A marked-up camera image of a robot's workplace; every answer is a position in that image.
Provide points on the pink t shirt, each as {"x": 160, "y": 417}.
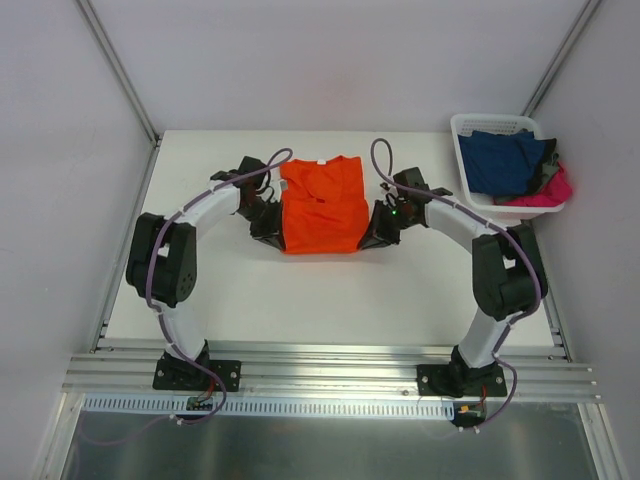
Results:
{"x": 554, "y": 193}

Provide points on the blue t shirt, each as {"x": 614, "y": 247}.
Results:
{"x": 494, "y": 164}

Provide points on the orange t shirt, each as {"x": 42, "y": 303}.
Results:
{"x": 325, "y": 210}

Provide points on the aluminium mounting rail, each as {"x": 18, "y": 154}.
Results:
{"x": 543, "y": 374}

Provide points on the white plastic laundry basket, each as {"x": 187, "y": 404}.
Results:
{"x": 464, "y": 125}

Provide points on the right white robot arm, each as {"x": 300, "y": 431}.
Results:
{"x": 508, "y": 279}

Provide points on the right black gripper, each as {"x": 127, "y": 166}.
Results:
{"x": 382, "y": 227}

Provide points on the white slotted cable duct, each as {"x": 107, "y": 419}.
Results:
{"x": 271, "y": 407}

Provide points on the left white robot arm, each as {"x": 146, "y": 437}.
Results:
{"x": 162, "y": 267}

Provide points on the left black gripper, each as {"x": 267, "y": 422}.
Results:
{"x": 267, "y": 225}

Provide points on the dark grey t shirt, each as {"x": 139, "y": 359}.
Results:
{"x": 543, "y": 153}

